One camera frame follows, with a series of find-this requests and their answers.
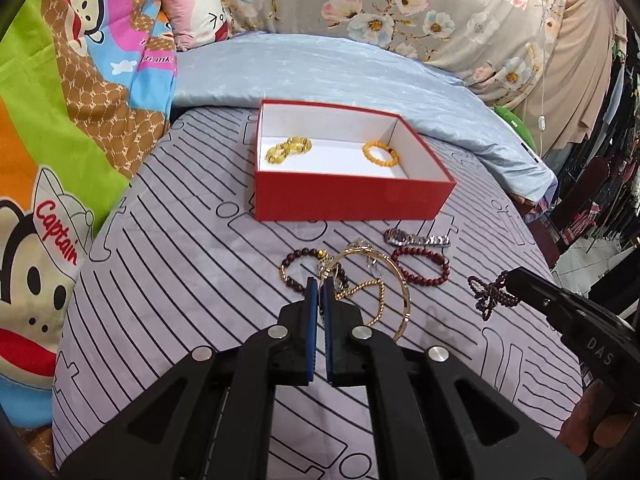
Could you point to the gold bangle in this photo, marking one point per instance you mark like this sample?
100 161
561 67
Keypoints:
407 300

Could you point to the person's right hand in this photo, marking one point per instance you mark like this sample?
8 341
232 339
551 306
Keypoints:
600 420

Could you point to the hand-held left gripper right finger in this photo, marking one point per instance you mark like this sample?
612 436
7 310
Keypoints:
330 330

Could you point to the striped grey bed sheet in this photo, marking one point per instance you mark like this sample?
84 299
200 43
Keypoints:
175 260

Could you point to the red cardboard box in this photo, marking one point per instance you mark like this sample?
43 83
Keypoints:
350 200

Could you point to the beige hanging cloth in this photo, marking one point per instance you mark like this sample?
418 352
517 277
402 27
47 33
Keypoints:
575 60

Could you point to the hanging clothes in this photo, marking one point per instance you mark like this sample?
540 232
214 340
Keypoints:
620 110

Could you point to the cartoon monkey printed blanket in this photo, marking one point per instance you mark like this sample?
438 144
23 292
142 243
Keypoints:
100 85

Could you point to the pink rabbit pillow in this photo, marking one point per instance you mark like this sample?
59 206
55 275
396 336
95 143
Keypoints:
190 5

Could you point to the light blue quilt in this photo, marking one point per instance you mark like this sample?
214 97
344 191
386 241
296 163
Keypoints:
325 70

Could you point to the silver wrist watch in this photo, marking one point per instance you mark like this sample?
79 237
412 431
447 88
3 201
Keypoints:
397 236

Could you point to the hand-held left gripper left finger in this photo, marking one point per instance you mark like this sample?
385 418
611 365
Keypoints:
311 330

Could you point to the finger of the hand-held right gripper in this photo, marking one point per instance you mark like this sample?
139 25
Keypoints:
530 287

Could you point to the silver brooch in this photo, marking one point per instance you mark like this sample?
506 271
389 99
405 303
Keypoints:
360 246

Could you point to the green plush item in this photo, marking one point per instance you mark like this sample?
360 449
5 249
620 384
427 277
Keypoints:
515 125

